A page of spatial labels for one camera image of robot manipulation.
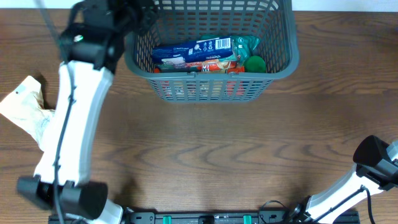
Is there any orange spaghetti packet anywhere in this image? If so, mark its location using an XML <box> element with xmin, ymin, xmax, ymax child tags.
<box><xmin>154</xmin><ymin>60</ymin><xmax>246</xmax><ymax>96</ymax></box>

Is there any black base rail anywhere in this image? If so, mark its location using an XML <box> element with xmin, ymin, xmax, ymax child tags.
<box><xmin>48</xmin><ymin>209</ymin><xmax>360</xmax><ymax>224</ymax></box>

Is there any Kleenex tissue multipack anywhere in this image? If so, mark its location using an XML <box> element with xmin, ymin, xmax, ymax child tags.
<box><xmin>151</xmin><ymin>37</ymin><xmax>237</xmax><ymax>65</ymax></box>

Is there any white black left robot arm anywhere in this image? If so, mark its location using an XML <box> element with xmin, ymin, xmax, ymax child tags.
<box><xmin>17</xmin><ymin>0</ymin><xmax>159</xmax><ymax>223</ymax></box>

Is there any beige paper pouch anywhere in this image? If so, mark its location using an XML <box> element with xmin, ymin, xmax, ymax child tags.
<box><xmin>1</xmin><ymin>76</ymin><xmax>55</xmax><ymax>151</ymax></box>

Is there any green lidded jar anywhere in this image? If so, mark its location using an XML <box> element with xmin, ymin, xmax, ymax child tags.
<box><xmin>244</xmin><ymin>55</ymin><xmax>266</xmax><ymax>73</ymax></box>

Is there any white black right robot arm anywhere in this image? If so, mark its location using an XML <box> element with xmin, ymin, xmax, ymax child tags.
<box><xmin>289</xmin><ymin>135</ymin><xmax>397</xmax><ymax>223</ymax></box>

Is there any green Nescafe coffee bag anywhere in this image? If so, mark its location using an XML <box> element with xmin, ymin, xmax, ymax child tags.
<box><xmin>193</xmin><ymin>35</ymin><xmax>259</xmax><ymax>68</ymax></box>

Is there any grey plastic lattice basket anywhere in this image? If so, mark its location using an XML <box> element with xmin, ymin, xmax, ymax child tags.
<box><xmin>124</xmin><ymin>0</ymin><xmax>299</xmax><ymax>103</ymax></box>

